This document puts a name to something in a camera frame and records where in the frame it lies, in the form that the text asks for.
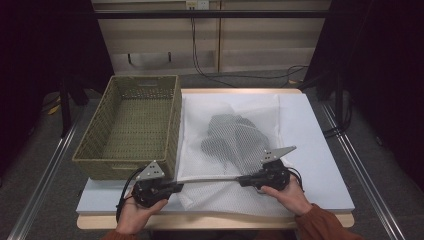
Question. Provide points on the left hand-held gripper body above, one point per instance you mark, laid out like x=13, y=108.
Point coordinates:
x=148, y=195

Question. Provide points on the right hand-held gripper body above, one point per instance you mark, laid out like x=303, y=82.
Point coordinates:
x=275, y=178

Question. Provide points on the white mesh laundry bag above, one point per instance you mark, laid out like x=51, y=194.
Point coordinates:
x=213, y=200

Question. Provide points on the black garment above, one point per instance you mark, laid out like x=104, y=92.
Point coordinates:
x=233, y=140

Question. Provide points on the green woven basket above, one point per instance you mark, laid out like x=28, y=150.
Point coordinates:
x=140, y=133

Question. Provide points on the person's left hand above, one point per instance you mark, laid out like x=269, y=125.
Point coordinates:
x=138, y=216

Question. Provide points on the person's right hand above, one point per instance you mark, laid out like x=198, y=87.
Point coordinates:
x=291, y=200

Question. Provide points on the white foam board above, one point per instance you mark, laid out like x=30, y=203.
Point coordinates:
x=320, y=150

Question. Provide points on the yellow floor tape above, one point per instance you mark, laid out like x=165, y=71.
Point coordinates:
x=55, y=108

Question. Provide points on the dark curtain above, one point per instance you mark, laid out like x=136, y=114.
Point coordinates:
x=40, y=50
x=383, y=66

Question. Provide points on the black horizontal metal bar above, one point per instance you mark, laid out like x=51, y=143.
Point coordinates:
x=233, y=14

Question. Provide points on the metal floor rail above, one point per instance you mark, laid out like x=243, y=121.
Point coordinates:
x=43, y=180
x=383, y=213

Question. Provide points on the white wall socket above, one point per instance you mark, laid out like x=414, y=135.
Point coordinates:
x=197, y=4

